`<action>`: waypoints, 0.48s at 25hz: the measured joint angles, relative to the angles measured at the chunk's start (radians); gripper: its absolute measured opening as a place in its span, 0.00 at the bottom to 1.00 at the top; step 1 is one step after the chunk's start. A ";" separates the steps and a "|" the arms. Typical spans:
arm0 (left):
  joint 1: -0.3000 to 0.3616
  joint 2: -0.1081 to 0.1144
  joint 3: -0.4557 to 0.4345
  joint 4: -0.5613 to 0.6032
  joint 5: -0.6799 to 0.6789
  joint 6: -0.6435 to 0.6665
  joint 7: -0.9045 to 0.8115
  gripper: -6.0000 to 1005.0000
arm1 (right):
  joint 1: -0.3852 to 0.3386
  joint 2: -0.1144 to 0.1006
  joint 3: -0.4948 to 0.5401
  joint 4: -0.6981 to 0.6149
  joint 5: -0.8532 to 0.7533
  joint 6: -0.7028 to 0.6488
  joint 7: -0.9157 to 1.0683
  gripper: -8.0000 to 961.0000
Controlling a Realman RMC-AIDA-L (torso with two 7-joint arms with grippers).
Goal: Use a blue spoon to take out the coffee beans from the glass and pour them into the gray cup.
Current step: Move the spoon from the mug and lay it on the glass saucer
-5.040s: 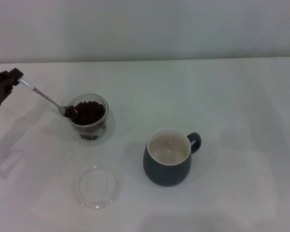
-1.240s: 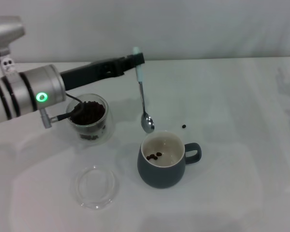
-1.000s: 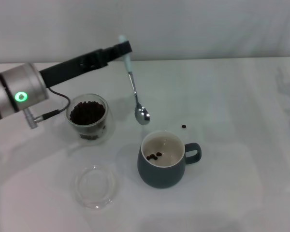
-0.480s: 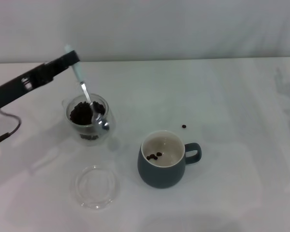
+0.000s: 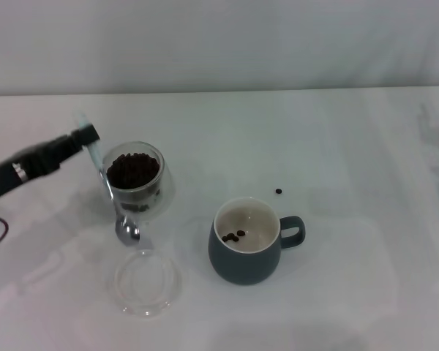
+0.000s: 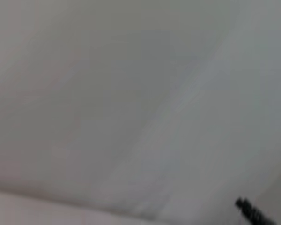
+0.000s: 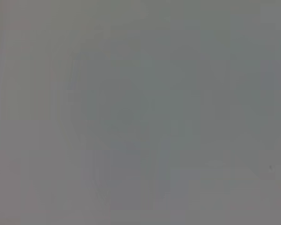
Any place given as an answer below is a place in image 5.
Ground dark blue-grey ceramic mug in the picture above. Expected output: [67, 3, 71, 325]
[208, 197, 307, 287]

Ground spoon with light blue handle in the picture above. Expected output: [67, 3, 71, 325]
[72, 108, 143, 249]

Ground double-walled glass cup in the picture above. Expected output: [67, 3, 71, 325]
[101, 141, 176, 222]

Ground white tablecloth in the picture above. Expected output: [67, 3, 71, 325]
[0, 86, 439, 351]

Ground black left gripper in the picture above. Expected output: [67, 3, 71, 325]
[0, 124, 100, 204]

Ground coffee beans inside mug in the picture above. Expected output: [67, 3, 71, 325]
[221, 229, 247, 244]

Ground coffee beans pile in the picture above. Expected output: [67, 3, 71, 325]
[105, 152, 162, 213]

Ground clear glass saucer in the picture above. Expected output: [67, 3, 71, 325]
[113, 249, 184, 318]

